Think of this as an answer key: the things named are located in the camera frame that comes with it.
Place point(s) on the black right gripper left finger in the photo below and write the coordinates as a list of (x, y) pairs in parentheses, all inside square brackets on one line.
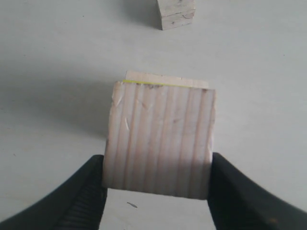
[(77, 204)]

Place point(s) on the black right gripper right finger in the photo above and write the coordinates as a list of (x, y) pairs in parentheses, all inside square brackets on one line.
[(238, 203)]

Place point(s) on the medium wooden cube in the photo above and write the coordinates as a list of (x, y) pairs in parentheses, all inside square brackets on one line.
[(160, 140)]

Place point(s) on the large wooden cube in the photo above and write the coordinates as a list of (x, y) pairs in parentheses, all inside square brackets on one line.
[(155, 79)]

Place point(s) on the small wooden cube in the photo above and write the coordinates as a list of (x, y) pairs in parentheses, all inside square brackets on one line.
[(175, 13)]

